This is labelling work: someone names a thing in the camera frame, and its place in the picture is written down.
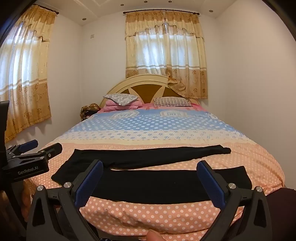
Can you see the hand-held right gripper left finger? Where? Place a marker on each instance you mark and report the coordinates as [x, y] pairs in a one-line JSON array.
[[92, 178]]

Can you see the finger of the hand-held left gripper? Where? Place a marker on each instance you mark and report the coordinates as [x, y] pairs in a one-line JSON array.
[[29, 144], [54, 148]]

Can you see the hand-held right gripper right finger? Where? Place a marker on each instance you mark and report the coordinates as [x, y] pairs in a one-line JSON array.
[[212, 185]]

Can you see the black pants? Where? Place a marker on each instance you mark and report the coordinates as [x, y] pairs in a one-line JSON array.
[[150, 185]]

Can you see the person's right hand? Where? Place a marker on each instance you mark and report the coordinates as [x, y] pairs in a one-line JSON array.
[[157, 236]]

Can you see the brown patterned cushion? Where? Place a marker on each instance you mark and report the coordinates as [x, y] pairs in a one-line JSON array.
[[89, 110]]

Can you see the yellow floral curtain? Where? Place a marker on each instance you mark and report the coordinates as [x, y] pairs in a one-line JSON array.
[[185, 78], [30, 92]]

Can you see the pink folded blanket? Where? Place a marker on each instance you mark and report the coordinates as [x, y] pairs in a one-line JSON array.
[[111, 107]]

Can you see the dotted pastel bed sheet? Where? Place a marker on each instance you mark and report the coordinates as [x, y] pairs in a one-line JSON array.
[[150, 129]]

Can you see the dark maroon clothing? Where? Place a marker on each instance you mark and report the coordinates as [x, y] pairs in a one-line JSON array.
[[283, 215]]

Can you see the grey patterned pillow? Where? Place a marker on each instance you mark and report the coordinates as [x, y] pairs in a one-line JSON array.
[[121, 99]]

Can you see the striped pillow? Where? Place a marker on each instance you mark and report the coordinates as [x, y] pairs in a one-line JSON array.
[[172, 102]]

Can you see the cream wooden headboard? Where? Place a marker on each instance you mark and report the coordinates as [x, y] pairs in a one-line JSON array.
[[124, 84]]

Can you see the dark curtain rod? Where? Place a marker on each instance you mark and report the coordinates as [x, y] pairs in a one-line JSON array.
[[49, 9], [161, 11]]

